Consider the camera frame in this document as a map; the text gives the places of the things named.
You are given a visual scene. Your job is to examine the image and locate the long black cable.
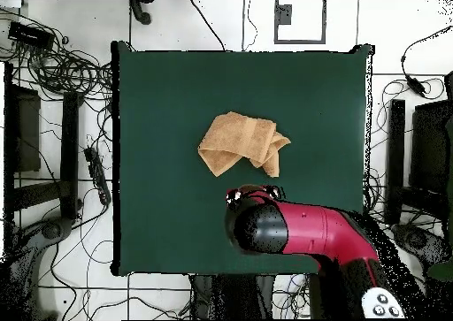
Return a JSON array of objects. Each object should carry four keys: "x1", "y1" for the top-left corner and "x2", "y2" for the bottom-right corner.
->
[{"x1": 189, "y1": 0, "x2": 227, "y2": 52}]

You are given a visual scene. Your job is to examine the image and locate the dark green table cloth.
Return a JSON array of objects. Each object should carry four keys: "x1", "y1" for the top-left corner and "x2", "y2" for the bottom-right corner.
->
[{"x1": 111, "y1": 41, "x2": 374, "y2": 278}]

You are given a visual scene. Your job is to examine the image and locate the black box device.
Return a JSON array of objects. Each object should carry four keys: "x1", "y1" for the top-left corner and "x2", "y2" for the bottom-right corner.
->
[{"x1": 7, "y1": 20, "x2": 57, "y2": 50}]

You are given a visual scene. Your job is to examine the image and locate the black stand frame beam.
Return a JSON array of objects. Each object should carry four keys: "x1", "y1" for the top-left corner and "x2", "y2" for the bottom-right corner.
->
[{"x1": 13, "y1": 92, "x2": 84, "y2": 220}]

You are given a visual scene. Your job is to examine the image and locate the small gray square plate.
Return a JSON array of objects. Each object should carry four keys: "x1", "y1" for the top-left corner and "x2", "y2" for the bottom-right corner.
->
[{"x1": 276, "y1": 4, "x2": 294, "y2": 26}]

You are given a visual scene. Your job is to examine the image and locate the gray square floor frame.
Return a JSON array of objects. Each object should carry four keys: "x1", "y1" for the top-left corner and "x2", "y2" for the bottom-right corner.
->
[{"x1": 273, "y1": 0, "x2": 327, "y2": 45}]

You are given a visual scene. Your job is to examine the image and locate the tan terry towel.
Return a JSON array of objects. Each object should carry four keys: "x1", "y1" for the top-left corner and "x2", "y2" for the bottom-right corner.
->
[{"x1": 196, "y1": 111, "x2": 292, "y2": 179}]

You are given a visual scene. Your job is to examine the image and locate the black table base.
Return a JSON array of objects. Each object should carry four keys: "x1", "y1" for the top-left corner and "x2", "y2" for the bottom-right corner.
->
[{"x1": 190, "y1": 273, "x2": 275, "y2": 320}]

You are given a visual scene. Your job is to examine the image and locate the black power strip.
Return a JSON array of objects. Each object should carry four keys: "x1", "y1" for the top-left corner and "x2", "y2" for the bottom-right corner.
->
[{"x1": 83, "y1": 146, "x2": 112, "y2": 206}]

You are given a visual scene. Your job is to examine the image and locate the gray tripod base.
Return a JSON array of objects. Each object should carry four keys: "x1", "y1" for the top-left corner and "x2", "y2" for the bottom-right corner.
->
[
  {"x1": 6, "y1": 217, "x2": 75, "y2": 320},
  {"x1": 391, "y1": 223, "x2": 451, "y2": 266}
]

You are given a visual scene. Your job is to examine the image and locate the dark flat panel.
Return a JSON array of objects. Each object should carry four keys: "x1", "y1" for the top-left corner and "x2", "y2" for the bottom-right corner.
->
[
  {"x1": 409, "y1": 99, "x2": 453, "y2": 195},
  {"x1": 4, "y1": 62, "x2": 42, "y2": 174}
]

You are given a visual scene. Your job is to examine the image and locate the tangled black cables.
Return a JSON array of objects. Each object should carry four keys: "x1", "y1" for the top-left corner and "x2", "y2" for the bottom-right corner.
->
[{"x1": 0, "y1": 9, "x2": 114, "y2": 103}]

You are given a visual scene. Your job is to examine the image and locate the black upright stand beam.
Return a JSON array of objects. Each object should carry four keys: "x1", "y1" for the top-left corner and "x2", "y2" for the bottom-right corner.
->
[{"x1": 386, "y1": 99, "x2": 407, "y2": 225}]

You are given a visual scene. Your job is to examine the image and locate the black power adapter with cable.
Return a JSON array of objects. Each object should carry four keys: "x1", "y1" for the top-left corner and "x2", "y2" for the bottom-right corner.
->
[{"x1": 400, "y1": 25, "x2": 453, "y2": 98}]

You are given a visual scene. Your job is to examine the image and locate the person's dark shoe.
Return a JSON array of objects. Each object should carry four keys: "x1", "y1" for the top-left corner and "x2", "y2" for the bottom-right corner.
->
[{"x1": 129, "y1": 0, "x2": 152, "y2": 26}]

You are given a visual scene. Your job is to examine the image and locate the thin black cable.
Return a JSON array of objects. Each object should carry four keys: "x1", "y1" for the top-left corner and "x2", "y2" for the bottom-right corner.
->
[{"x1": 242, "y1": 0, "x2": 259, "y2": 52}]

